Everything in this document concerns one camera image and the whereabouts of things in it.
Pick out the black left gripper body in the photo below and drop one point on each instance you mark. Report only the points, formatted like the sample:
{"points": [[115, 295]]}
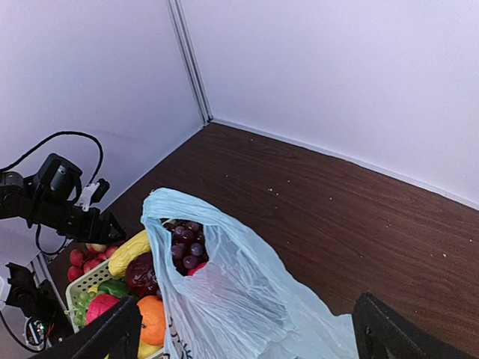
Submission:
{"points": [[87, 227]]}

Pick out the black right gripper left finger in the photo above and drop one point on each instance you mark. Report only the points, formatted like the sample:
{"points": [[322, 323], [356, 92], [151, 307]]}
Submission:
{"points": [[114, 335]]}

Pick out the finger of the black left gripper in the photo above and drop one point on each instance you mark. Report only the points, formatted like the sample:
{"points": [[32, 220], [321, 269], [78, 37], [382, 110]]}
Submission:
{"points": [[110, 227]]}

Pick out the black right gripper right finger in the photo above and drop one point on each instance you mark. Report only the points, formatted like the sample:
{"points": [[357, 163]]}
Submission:
{"points": [[381, 332]]}

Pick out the red lychee bunch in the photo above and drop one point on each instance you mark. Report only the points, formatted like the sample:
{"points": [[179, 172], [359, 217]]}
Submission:
{"points": [[81, 262]]}

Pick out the light blue plastic bag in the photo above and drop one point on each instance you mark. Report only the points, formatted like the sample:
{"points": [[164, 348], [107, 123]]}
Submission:
{"points": [[243, 303]]}

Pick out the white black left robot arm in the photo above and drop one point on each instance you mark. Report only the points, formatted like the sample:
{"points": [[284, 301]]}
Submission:
{"points": [[51, 198]]}

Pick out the orange fruit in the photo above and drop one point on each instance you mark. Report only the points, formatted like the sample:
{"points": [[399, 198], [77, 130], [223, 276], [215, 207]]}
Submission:
{"points": [[153, 324]]}

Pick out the long yellow fruit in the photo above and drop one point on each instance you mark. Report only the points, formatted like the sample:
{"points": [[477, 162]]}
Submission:
{"points": [[136, 246]]}

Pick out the dark red fruit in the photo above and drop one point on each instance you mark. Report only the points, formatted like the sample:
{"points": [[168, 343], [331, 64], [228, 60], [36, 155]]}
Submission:
{"points": [[141, 277]]}

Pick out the pink red round fruit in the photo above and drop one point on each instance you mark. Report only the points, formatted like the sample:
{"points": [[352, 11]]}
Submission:
{"points": [[191, 272]]}

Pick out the small yellow lemon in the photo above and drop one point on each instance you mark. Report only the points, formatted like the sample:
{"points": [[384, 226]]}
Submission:
{"points": [[146, 351]]}

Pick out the red apple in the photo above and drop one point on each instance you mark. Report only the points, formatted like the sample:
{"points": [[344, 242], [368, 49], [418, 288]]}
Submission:
{"points": [[100, 304]]}

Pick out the green grape bunch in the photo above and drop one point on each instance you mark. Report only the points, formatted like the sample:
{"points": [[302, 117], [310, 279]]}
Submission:
{"points": [[80, 308]]}

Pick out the beige perforated plastic basket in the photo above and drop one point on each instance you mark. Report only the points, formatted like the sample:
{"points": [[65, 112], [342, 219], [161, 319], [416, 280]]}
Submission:
{"points": [[89, 282]]}

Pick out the dark purple grape bunch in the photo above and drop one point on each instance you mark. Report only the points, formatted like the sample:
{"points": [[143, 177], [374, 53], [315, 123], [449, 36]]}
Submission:
{"points": [[188, 244]]}

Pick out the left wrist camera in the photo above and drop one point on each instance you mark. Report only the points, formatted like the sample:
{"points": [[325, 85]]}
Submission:
{"points": [[92, 193]]}

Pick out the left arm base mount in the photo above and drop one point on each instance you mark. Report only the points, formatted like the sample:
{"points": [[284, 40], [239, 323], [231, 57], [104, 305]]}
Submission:
{"points": [[46, 324]]}

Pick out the left aluminium frame post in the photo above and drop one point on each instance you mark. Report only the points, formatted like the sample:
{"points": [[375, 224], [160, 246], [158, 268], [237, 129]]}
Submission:
{"points": [[187, 52]]}

